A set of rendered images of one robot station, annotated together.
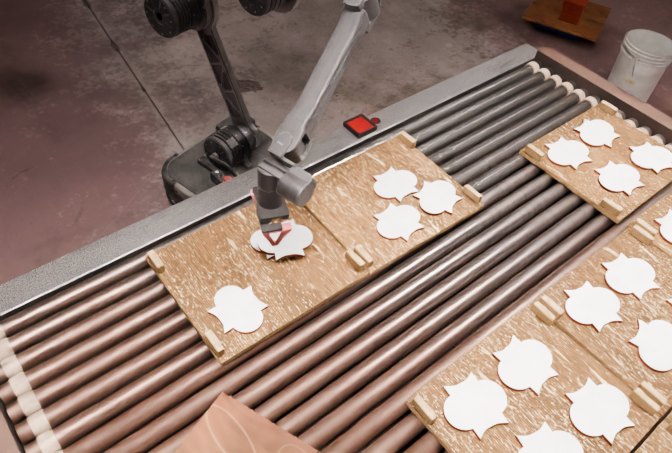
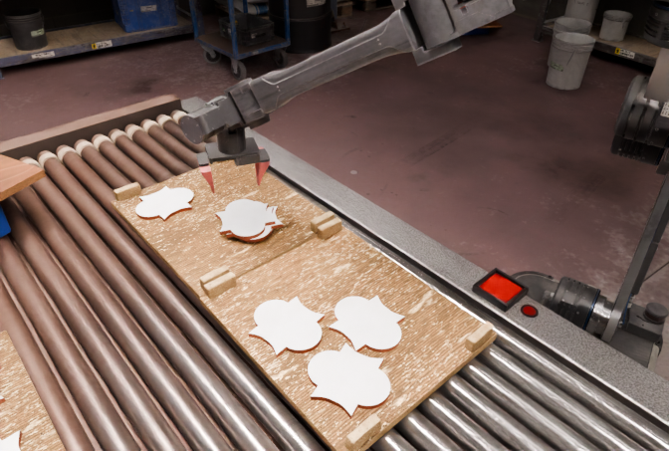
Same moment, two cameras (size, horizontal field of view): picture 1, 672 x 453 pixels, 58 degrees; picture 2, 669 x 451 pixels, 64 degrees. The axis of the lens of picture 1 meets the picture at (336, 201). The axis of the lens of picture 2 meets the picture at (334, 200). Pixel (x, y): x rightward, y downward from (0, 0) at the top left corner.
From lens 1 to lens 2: 1.48 m
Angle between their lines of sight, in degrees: 67
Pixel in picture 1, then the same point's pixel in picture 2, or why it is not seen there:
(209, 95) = not seen: outside the picture
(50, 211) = (463, 236)
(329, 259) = (224, 261)
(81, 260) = not seen: hidden behind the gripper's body
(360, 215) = (300, 287)
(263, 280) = (200, 216)
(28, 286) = not seen: hidden behind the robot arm
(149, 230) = (274, 155)
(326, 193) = (335, 254)
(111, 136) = (580, 251)
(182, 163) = (541, 285)
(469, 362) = (23, 401)
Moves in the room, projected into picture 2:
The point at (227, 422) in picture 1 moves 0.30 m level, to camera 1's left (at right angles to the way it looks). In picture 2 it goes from (12, 173) to (72, 112)
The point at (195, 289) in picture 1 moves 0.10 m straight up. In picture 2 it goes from (195, 180) to (189, 144)
